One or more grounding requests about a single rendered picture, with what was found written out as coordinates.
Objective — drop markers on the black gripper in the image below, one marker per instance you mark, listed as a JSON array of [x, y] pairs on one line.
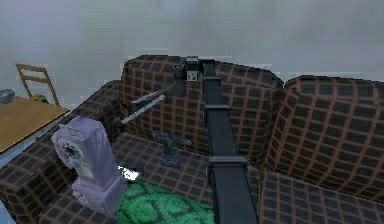
[[180, 83]]

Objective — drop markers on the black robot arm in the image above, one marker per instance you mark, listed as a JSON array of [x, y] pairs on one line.
[[226, 180]]

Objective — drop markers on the small white flat object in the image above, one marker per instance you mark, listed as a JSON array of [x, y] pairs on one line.
[[129, 174]]

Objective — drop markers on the purple mantel clock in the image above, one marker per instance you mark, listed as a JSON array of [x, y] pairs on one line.
[[93, 166]]

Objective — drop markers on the green patterned cushion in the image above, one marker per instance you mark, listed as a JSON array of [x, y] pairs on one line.
[[160, 206]]

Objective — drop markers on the small yellow object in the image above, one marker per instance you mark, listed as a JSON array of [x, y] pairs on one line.
[[39, 98]]

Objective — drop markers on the wooden chair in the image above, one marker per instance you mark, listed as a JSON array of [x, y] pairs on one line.
[[36, 80]]

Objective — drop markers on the wooden table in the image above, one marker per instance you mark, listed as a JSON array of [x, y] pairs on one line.
[[23, 120]]

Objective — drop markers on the grey bowl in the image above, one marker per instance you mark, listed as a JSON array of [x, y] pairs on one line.
[[6, 96]]

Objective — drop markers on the dark checked sofa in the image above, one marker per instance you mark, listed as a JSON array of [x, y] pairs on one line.
[[306, 133]]

